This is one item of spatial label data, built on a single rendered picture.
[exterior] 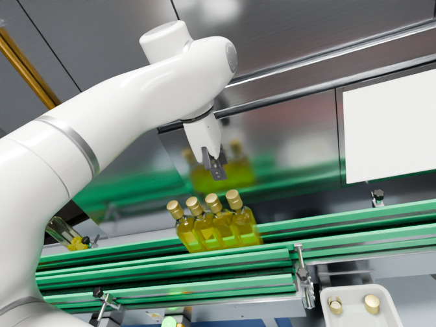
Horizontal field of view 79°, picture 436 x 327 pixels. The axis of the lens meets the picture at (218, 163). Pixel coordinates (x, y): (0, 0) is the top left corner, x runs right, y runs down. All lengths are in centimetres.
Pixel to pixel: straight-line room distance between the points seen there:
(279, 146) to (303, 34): 28
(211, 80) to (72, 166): 22
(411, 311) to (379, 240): 36
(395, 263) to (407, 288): 27
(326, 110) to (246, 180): 31
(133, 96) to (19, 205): 18
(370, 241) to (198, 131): 57
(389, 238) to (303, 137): 35
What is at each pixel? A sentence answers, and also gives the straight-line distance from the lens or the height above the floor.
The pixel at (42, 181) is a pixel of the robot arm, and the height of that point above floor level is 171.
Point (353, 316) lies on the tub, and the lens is 93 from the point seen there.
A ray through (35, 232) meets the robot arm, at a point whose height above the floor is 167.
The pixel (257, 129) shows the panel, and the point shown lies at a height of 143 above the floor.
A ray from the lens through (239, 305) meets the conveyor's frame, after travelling 87.
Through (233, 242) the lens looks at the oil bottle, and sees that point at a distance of 81.
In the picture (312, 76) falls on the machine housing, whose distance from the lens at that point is 67.
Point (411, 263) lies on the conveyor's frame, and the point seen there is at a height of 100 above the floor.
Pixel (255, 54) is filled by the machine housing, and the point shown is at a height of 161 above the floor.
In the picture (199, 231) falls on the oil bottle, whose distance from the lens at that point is 79.
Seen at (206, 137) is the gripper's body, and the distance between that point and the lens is 52.
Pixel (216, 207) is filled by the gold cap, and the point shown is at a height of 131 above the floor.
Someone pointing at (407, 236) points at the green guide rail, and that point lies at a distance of 87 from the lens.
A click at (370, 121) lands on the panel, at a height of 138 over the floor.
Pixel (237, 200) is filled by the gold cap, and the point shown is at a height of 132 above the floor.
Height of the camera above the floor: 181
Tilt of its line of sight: 36 degrees down
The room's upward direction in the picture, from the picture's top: 23 degrees counter-clockwise
